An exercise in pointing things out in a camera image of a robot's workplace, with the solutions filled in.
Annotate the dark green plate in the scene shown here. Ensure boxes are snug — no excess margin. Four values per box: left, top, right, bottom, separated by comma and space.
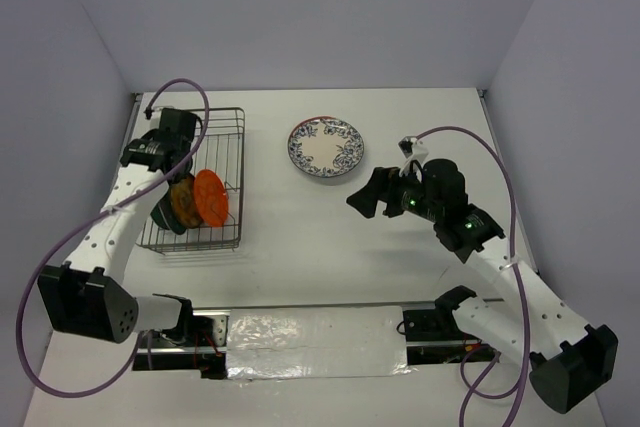
151, 192, 186, 235

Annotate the red and teal plate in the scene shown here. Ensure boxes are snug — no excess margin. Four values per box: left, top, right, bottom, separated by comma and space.
292, 115, 334, 131

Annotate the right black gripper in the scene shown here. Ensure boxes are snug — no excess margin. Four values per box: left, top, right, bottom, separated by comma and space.
346, 163, 442, 222

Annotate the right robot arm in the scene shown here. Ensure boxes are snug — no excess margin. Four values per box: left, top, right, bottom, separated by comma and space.
346, 159, 619, 414

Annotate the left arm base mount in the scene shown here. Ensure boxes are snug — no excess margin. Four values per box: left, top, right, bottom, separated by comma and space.
132, 309, 230, 380

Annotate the blue floral white plate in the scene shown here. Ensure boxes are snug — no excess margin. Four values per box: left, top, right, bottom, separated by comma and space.
287, 117, 365, 178

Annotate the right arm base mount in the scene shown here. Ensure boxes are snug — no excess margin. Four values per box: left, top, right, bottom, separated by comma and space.
396, 286, 494, 367

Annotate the wire dish rack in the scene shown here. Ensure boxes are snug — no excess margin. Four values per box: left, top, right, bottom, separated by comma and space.
137, 107, 245, 254

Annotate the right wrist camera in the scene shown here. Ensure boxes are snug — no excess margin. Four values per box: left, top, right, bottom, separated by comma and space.
398, 136, 429, 176

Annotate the amber brown small plate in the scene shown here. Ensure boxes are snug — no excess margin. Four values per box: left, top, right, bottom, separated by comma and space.
169, 174, 203, 229

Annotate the orange plastic plate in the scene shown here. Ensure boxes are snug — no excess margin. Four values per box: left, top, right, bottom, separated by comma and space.
193, 169, 229, 228

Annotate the silver foil tape sheet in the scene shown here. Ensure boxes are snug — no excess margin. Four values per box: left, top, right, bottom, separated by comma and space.
226, 306, 411, 381

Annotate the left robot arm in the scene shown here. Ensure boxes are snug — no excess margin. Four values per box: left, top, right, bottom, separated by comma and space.
37, 108, 201, 346

